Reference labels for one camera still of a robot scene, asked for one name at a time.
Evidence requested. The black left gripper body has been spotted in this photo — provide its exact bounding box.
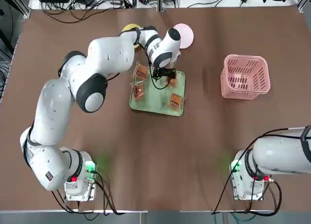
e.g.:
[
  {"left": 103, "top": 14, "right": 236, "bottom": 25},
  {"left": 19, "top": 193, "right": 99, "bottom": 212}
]
[{"left": 153, "top": 67, "right": 177, "bottom": 80}]

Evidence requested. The bread pack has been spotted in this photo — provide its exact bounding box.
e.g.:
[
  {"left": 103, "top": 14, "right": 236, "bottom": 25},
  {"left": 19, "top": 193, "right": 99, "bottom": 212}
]
[
  {"left": 133, "top": 61, "right": 149, "bottom": 82},
  {"left": 166, "top": 77, "right": 180, "bottom": 88},
  {"left": 167, "top": 92, "right": 183, "bottom": 110},
  {"left": 131, "top": 80, "right": 146, "bottom": 103}
]

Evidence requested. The green plastic tray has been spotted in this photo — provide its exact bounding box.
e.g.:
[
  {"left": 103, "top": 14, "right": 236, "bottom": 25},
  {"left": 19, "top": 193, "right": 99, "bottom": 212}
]
[{"left": 129, "top": 69, "right": 186, "bottom": 117}]

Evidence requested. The small pink plastic basket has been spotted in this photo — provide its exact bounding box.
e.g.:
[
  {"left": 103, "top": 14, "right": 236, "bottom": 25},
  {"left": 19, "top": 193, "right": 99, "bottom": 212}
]
[{"left": 220, "top": 54, "right": 271, "bottom": 101}]

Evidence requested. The white plate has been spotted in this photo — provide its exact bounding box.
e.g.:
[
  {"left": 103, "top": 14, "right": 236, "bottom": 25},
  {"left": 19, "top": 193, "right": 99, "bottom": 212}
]
[{"left": 173, "top": 23, "right": 195, "bottom": 50}]

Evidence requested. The yellow plate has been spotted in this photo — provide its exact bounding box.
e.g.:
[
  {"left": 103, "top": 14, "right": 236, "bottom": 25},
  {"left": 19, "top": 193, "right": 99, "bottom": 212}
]
[{"left": 121, "top": 23, "right": 144, "bottom": 50}]

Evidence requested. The aluminium frame rail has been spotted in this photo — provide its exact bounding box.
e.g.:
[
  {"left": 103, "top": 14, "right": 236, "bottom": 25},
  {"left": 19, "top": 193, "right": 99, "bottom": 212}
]
[
  {"left": 18, "top": 0, "right": 32, "bottom": 18},
  {"left": 296, "top": 0, "right": 311, "bottom": 14}
]

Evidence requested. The black desk cable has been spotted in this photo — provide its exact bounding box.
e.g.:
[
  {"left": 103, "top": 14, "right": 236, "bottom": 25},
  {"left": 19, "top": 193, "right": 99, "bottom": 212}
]
[{"left": 40, "top": 1, "right": 100, "bottom": 24}]

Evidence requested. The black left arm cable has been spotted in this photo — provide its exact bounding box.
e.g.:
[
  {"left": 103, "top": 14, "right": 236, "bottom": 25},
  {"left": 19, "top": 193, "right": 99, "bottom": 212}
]
[{"left": 20, "top": 27, "right": 171, "bottom": 215}]

